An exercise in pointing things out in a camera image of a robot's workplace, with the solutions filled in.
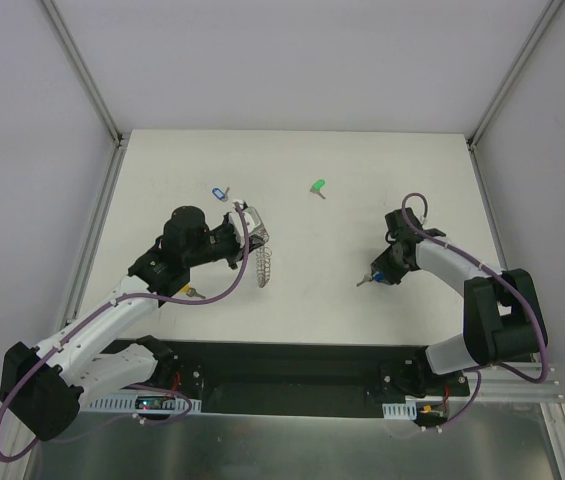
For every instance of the key with yellow tag lower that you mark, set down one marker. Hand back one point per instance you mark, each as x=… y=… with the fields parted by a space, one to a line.
x=191 y=292

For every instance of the right aluminium frame post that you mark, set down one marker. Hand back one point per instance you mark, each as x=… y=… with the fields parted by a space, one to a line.
x=539 y=30

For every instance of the key with blue outlined tag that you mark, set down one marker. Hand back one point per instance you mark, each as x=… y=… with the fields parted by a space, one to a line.
x=221 y=194

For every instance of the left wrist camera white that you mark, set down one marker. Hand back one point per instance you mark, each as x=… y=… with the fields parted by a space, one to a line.
x=247 y=223

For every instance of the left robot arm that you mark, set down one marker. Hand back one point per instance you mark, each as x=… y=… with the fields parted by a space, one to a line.
x=46 y=385

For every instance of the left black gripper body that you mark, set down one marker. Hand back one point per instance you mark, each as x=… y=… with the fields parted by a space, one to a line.
x=235 y=242

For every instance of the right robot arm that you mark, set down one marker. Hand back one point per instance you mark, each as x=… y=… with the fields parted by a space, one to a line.
x=502 y=323

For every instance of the left aluminium frame post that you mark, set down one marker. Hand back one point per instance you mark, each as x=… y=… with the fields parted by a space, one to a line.
x=67 y=43

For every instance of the key with green tag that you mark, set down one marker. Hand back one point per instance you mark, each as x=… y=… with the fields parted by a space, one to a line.
x=316 y=188

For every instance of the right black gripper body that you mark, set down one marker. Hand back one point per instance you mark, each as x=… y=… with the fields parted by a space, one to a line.
x=384 y=267

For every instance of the metal disc keyring holder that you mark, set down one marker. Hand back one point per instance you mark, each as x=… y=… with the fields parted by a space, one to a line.
x=263 y=256

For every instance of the aluminium frame post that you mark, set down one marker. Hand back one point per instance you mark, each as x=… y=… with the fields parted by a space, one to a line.
x=539 y=30
x=67 y=43

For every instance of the key with solid blue tag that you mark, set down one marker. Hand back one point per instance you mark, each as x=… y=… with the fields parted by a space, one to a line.
x=372 y=277

